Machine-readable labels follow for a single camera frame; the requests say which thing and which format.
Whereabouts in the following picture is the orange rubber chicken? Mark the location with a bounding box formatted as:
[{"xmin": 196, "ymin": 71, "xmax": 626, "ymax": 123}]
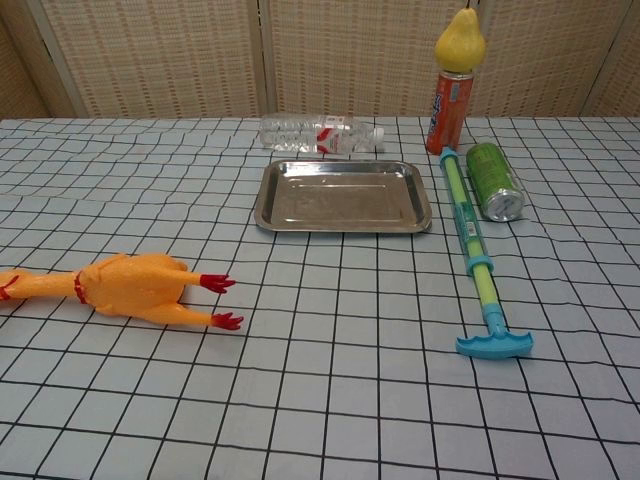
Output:
[{"xmin": 0, "ymin": 252, "xmax": 246, "ymax": 331}]

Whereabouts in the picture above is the rectangular metal tray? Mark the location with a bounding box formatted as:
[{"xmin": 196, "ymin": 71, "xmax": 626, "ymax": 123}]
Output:
[{"xmin": 253, "ymin": 159, "xmax": 434, "ymax": 235}]

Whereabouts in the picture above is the clear plastic water bottle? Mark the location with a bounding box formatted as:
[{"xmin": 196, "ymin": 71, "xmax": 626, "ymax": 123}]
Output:
[{"xmin": 259, "ymin": 113, "xmax": 386, "ymax": 155}]

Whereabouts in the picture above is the blue green water pump toy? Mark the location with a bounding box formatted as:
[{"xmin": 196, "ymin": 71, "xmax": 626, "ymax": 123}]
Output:
[{"xmin": 438, "ymin": 146, "xmax": 535, "ymax": 360}]

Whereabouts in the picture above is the checked grey tablecloth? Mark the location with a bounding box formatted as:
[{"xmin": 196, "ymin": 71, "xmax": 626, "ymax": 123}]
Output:
[{"xmin": 0, "ymin": 117, "xmax": 640, "ymax": 480}]

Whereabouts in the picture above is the orange drink can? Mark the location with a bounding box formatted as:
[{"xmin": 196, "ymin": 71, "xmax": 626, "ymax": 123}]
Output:
[{"xmin": 425, "ymin": 68, "xmax": 475, "ymax": 155}]

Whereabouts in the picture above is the green drink can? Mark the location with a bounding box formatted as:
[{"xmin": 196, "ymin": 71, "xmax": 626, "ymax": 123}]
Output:
[{"xmin": 465, "ymin": 142, "xmax": 528, "ymax": 223}]

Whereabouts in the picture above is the yellow pear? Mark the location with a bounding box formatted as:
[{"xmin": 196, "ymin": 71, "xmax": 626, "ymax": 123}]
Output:
[{"xmin": 434, "ymin": 6, "xmax": 487, "ymax": 72}]

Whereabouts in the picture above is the woven folding screen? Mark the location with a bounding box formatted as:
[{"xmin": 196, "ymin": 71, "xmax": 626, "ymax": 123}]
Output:
[{"xmin": 0, "ymin": 0, "xmax": 640, "ymax": 120}]

